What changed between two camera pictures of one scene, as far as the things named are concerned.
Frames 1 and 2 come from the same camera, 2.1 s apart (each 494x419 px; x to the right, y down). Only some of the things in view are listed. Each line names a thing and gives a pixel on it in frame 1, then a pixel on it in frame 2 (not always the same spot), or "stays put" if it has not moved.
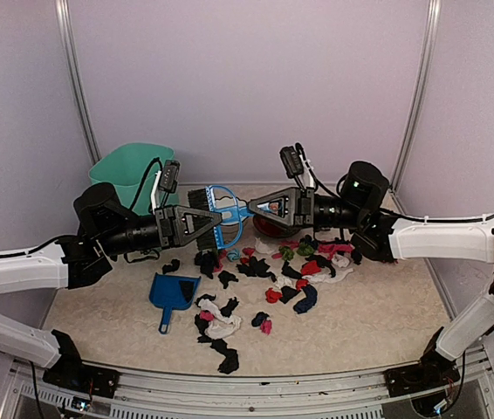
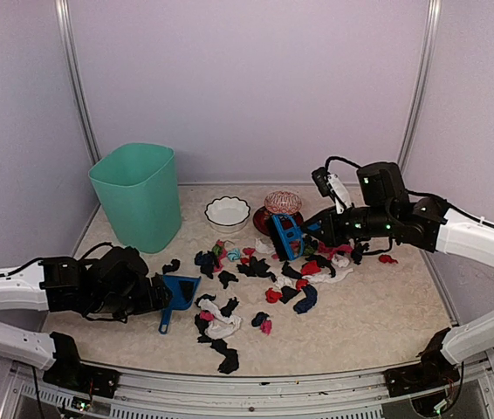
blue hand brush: x=228 y=231 → x=291 y=235
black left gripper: x=171 y=223 → x=160 y=301
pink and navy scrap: x=260 y=320 stays put
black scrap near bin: x=172 y=267 stays put
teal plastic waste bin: x=131 y=169 stays put
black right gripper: x=298 y=206 → x=332 y=235
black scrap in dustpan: x=187 y=289 stays put
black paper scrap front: x=231 y=361 stays put
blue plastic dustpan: x=172 y=291 stays put
